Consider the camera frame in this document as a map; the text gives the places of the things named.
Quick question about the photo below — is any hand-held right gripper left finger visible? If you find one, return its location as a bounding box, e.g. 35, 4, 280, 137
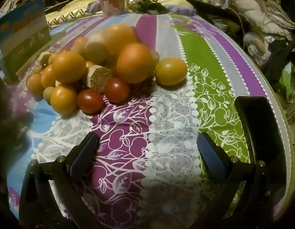
19, 132, 107, 229

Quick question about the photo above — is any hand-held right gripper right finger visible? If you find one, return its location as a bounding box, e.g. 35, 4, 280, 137
196, 132, 288, 229

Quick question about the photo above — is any pile of mixed fruit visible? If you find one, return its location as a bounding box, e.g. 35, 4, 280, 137
31, 44, 161, 103

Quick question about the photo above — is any black phone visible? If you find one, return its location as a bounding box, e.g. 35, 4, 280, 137
234, 97, 287, 172

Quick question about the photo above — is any red cherry tomato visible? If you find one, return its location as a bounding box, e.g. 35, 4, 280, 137
77, 89, 104, 114
104, 77, 131, 103

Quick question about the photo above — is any peeled sugarcane chunk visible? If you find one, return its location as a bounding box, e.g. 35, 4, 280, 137
84, 34, 108, 65
82, 64, 113, 93

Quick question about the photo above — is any blue green cardboard box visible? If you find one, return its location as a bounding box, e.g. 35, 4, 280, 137
0, 0, 52, 78

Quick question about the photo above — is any striped floral bedsheet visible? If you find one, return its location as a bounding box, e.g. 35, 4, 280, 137
7, 13, 294, 229

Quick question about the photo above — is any yellowish orange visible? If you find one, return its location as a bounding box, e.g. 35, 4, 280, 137
154, 58, 188, 86

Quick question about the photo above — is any green plastic bag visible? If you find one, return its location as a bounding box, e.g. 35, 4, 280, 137
280, 63, 295, 101

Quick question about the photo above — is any black cloth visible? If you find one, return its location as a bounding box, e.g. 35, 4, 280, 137
260, 39, 295, 86

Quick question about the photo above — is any purple plastic bag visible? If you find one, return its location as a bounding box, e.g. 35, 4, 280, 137
87, 0, 107, 13
165, 5, 195, 16

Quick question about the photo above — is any white padded cloth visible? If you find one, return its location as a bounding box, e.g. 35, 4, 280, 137
227, 0, 295, 35

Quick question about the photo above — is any pink cup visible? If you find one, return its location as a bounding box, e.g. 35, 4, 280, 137
100, 0, 126, 17

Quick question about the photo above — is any green leafy vegetable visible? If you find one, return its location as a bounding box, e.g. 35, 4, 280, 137
128, 0, 167, 15

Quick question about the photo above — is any white cable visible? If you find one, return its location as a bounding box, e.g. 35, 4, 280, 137
224, 5, 247, 50

